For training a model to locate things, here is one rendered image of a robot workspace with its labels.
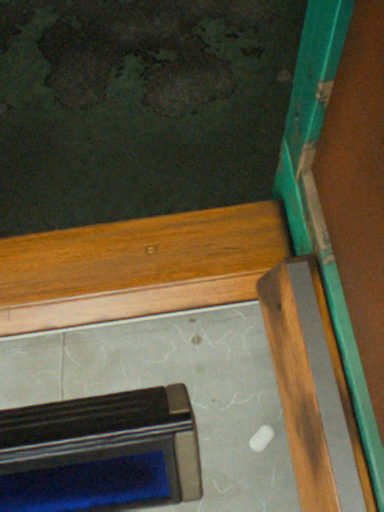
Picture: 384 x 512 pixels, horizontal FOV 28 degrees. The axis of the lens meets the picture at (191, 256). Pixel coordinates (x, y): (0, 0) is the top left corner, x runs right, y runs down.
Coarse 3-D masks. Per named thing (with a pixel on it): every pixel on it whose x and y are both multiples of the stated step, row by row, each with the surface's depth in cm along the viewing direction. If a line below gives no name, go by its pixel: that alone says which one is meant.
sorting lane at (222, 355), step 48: (48, 336) 89; (96, 336) 89; (144, 336) 89; (192, 336) 89; (240, 336) 89; (0, 384) 87; (48, 384) 87; (96, 384) 87; (144, 384) 87; (192, 384) 87; (240, 384) 87; (240, 432) 85; (240, 480) 82; (288, 480) 82
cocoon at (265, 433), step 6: (264, 426) 83; (270, 426) 84; (258, 432) 83; (264, 432) 83; (270, 432) 83; (252, 438) 83; (258, 438) 83; (264, 438) 83; (270, 438) 83; (252, 444) 83; (258, 444) 82; (264, 444) 83; (258, 450) 83
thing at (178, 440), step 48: (0, 432) 49; (48, 432) 48; (96, 432) 47; (144, 432) 48; (192, 432) 48; (0, 480) 48; (48, 480) 49; (96, 480) 49; (144, 480) 50; (192, 480) 50
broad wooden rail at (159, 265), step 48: (0, 240) 92; (48, 240) 92; (96, 240) 92; (144, 240) 92; (192, 240) 92; (240, 240) 92; (288, 240) 92; (0, 288) 89; (48, 288) 89; (96, 288) 89; (144, 288) 89; (192, 288) 90; (240, 288) 90; (0, 336) 89
